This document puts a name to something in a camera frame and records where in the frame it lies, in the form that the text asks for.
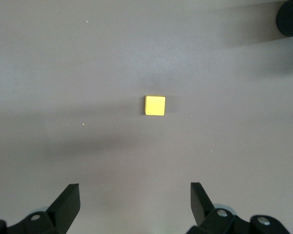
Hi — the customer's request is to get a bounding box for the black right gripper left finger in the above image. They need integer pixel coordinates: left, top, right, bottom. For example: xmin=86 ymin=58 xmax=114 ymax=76
xmin=0 ymin=183 xmax=81 ymax=234

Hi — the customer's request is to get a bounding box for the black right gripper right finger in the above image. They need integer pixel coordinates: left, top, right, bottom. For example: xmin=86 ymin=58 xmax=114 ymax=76
xmin=188 ymin=181 xmax=293 ymax=234

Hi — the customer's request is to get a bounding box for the yellow block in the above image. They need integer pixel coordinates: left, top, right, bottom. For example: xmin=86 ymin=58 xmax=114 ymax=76
xmin=144 ymin=95 xmax=167 ymax=116

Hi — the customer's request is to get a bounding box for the brown table mat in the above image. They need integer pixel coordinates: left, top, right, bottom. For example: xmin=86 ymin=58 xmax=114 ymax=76
xmin=0 ymin=0 xmax=293 ymax=234

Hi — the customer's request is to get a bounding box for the black round knob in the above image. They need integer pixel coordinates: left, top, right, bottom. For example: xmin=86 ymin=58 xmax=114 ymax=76
xmin=276 ymin=0 xmax=293 ymax=38

